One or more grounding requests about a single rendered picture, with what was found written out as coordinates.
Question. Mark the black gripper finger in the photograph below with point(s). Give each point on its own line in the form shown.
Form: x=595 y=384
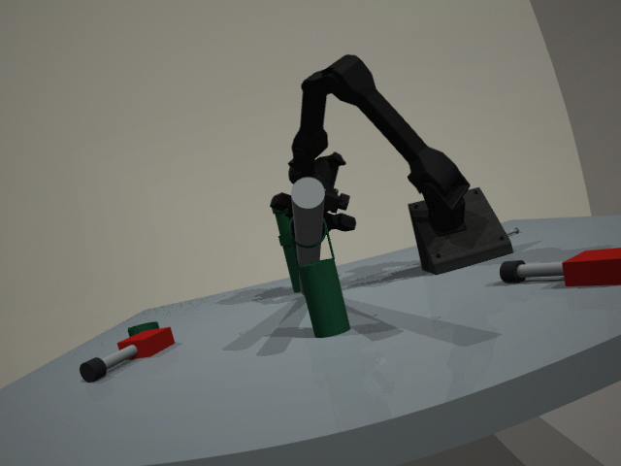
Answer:
x=330 y=226
x=290 y=215

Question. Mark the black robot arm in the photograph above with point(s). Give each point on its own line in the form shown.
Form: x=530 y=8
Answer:
x=432 y=172

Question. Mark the grey metal pipe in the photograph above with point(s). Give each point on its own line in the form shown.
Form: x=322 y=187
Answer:
x=307 y=195

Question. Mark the dark green post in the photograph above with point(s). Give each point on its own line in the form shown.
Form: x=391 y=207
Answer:
x=283 y=222

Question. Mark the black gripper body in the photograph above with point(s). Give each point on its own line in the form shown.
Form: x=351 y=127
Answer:
x=283 y=201

